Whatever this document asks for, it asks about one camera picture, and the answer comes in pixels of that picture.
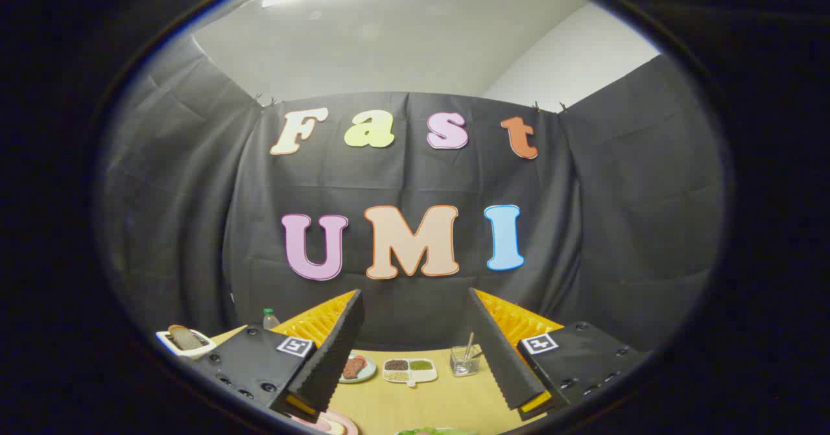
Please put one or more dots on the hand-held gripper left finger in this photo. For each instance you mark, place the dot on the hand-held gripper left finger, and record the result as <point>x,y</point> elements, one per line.
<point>337,351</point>

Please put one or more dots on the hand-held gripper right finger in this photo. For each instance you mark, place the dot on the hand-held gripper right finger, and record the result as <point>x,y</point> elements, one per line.
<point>499,351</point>

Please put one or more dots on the green lettuce leaf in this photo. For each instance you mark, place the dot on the green lettuce leaf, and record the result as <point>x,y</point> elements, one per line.
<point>431,432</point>

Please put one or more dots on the white bread slice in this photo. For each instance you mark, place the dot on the white bread slice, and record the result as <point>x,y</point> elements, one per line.
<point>185,338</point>

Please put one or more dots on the brown meat piece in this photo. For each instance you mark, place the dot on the brown meat piece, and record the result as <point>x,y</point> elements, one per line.
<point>353,367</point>

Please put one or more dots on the wooden stick utensil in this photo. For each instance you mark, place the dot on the wooden stick utensil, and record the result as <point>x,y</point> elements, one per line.
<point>469,344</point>

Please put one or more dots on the clear glass cup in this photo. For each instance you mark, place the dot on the clear glass cup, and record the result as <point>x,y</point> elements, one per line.
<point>463,365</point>

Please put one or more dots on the pale green round plate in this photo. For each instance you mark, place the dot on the pale green round plate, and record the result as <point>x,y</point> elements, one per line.
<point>369,373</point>

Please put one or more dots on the pink round plate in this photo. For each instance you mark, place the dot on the pink round plate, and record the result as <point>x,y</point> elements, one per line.
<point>340,422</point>

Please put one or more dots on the clear plastic water bottle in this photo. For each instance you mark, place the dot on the clear plastic water bottle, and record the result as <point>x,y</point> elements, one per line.
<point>270,321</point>

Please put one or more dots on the white divided bean dish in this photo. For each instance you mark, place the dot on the white divided bean dish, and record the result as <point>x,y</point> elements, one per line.
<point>410,371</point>

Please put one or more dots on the cream toaster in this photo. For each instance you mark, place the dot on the cream toaster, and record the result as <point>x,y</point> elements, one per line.
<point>198,351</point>

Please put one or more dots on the black backdrop cloth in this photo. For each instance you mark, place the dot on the black backdrop cloth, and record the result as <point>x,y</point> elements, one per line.
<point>402,182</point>

